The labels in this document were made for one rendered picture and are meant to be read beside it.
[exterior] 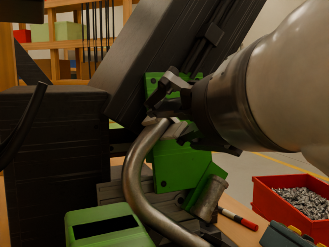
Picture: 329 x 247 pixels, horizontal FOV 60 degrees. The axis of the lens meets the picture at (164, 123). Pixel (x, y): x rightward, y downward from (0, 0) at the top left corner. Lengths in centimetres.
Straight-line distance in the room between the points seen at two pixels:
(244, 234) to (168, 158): 32
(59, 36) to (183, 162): 335
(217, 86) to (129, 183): 25
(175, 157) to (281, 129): 34
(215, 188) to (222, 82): 30
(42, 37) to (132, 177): 360
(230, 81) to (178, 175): 31
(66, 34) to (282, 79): 357
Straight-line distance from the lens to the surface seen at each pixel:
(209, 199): 50
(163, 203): 52
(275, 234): 68
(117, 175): 109
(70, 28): 374
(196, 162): 52
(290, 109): 17
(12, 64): 122
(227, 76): 22
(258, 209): 104
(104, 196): 49
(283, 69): 16
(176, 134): 42
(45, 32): 394
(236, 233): 74
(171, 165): 50
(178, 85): 31
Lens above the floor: 127
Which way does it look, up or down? 10 degrees down
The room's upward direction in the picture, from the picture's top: straight up
